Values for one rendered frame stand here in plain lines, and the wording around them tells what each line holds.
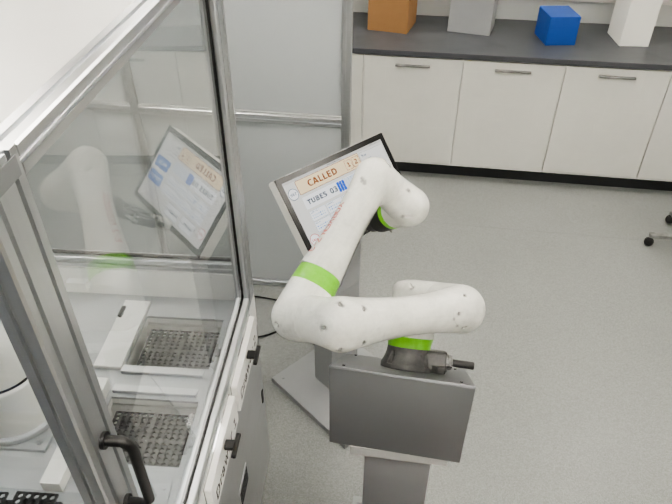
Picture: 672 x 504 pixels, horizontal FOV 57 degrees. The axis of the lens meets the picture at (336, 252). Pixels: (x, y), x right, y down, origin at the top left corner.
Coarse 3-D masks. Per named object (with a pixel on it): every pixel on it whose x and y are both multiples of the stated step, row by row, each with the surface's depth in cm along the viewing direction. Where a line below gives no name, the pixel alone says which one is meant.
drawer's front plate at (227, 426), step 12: (228, 396) 172; (228, 408) 169; (228, 420) 166; (228, 432) 166; (216, 444) 160; (216, 456) 157; (228, 456) 168; (216, 468) 154; (216, 480) 155; (204, 492) 150
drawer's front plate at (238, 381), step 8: (248, 320) 195; (248, 328) 192; (248, 336) 190; (256, 336) 202; (248, 344) 188; (240, 352) 185; (240, 360) 182; (248, 360) 190; (240, 368) 180; (248, 368) 190; (240, 376) 179; (248, 376) 191; (232, 384) 175; (240, 384) 179; (232, 392) 176; (240, 392) 180; (240, 400) 180; (240, 408) 181
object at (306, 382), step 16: (352, 272) 251; (352, 288) 256; (320, 352) 277; (336, 352) 271; (352, 352) 281; (368, 352) 305; (288, 368) 297; (304, 368) 297; (320, 368) 283; (288, 384) 289; (304, 384) 289; (320, 384) 288; (304, 400) 282; (320, 400) 282; (320, 416) 275
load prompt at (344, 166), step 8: (344, 160) 226; (352, 160) 227; (360, 160) 229; (328, 168) 221; (336, 168) 223; (344, 168) 225; (352, 168) 227; (312, 176) 217; (320, 176) 219; (328, 176) 221; (336, 176) 223; (296, 184) 213; (304, 184) 215; (312, 184) 217; (320, 184) 218; (304, 192) 215
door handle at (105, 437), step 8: (104, 432) 90; (104, 440) 89; (112, 440) 89; (120, 440) 89; (128, 440) 90; (104, 448) 89; (128, 448) 90; (136, 448) 90; (136, 456) 91; (136, 464) 92; (136, 472) 93; (144, 472) 94; (144, 480) 95; (144, 488) 96; (128, 496) 99; (144, 496) 97; (152, 496) 98
